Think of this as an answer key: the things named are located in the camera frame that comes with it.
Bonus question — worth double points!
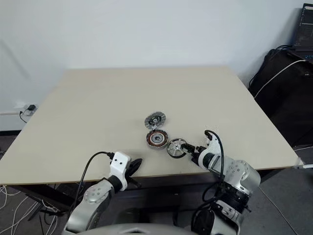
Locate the silver round motor lid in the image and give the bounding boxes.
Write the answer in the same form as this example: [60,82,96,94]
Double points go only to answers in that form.
[144,111,167,130]

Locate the black power adapter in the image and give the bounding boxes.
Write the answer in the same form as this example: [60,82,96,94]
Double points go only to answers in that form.
[19,104,38,123]

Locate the white wall cable duct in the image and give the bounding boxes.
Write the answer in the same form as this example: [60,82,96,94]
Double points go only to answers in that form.
[0,101,37,116]

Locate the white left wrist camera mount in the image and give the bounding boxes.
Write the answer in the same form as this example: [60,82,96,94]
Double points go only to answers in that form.
[109,151,132,192]

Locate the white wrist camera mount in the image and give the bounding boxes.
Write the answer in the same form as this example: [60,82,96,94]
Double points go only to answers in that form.
[109,151,132,192]
[198,131,222,170]

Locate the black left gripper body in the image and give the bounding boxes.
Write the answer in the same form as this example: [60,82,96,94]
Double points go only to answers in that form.
[123,167,142,189]

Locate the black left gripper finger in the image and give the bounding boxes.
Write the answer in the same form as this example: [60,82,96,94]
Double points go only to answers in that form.
[127,163,142,178]
[129,158,144,170]

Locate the white cable on bag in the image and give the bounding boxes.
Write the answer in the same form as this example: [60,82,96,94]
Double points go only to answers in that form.
[254,58,309,99]

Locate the motor housing with copper windings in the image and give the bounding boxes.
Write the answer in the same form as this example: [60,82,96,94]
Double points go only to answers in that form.
[146,130,170,149]

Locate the black laptop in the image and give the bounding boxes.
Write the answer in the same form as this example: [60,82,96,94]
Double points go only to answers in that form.
[286,2,313,59]

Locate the black table frame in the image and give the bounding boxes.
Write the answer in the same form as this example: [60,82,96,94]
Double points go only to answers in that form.
[0,168,222,214]

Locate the grey rounded robot torso shell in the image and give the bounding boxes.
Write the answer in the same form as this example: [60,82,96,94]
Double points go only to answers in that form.
[80,221,198,235]

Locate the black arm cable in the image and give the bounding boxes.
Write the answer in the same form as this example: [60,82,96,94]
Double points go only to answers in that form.
[70,151,114,212]
[193,129,227,231]

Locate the black bag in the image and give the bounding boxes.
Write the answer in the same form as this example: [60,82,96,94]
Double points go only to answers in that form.
[248,48,313,147]

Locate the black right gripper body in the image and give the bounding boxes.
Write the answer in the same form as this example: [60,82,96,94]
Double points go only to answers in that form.
[189,144,209,167]

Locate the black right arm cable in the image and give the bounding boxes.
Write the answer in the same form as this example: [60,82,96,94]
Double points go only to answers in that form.
[193,129,227,231]

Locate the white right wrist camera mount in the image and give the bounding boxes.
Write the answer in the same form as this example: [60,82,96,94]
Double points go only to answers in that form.
[198,131,222,170]

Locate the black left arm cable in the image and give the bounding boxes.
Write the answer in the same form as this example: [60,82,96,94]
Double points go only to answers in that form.
[70,151,114,212]

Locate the white floor cables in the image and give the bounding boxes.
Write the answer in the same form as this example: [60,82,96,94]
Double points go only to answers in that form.
[0,183,61,235]

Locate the silver spoked rotor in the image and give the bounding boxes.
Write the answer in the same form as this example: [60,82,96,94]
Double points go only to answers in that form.
[166,138,186,159]

